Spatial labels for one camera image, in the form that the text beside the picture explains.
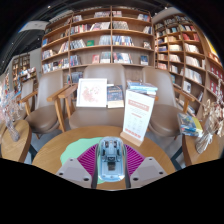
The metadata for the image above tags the stack of light blue books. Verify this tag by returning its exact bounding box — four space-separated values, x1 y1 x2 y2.
125 79 159 98

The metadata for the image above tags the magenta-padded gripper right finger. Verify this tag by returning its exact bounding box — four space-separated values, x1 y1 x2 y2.
124 143 169 190

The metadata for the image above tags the white sign on wooden stand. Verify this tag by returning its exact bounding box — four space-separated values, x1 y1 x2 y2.
119 89 156 148

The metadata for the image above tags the stack of colourful books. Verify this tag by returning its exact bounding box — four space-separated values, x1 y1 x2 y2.
177 112 204 138

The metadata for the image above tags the dark blue covered book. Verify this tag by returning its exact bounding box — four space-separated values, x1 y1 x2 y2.
106 84 125 109

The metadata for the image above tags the wide wooden bookshelf unit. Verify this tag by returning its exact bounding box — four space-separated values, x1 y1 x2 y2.
40 5 156 84

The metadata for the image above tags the transparent computer mouse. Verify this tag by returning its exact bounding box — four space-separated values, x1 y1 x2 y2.
95 135 128 183

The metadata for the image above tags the small distant bookshelf unit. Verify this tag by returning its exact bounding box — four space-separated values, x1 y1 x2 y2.
11 53 38 84

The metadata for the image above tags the green blob-shaped mouse pad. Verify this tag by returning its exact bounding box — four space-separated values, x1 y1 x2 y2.
59 136 105 185

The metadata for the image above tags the round wooden side table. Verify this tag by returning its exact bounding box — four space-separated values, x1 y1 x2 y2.
0 119 33 164
181 129 224 168

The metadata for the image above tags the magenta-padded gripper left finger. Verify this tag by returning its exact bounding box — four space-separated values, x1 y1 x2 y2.
55 143 101 190

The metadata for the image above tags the white framed floral picture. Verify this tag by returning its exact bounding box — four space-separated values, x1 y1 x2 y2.
75 77 108 108

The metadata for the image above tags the tall wooden bookshelf unit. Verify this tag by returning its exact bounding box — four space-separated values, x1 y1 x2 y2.
153 13 224 118

